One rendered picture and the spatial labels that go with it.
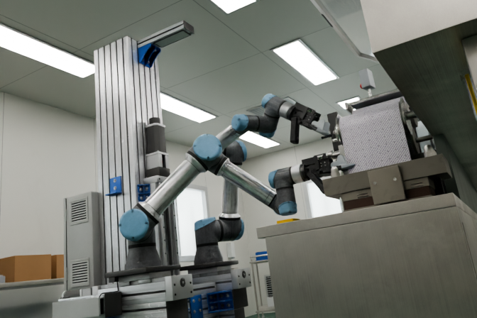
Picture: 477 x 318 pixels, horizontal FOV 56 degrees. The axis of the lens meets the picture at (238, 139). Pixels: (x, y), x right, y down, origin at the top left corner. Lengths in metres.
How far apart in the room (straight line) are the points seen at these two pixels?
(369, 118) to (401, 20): 0.88
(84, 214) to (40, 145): 2.92
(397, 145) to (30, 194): 3.97
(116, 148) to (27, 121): 2.95
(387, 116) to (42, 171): 4.03
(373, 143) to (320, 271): 0.54
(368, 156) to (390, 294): 0.55
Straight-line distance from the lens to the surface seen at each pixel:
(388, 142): 1.77
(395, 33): 0.97
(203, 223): 2.34
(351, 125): 1.82
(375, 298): 1.50
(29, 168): 5.08
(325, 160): 1.81
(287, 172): 1.85
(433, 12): 0.97
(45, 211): 5.10
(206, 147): 1.83
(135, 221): 1.80
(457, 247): 1.45
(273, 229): 1.61
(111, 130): 2.39
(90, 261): 2.32
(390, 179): 1.53
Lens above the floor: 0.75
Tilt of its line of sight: 17 degrees up
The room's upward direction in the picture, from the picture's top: 7 degrees counter-clockwise
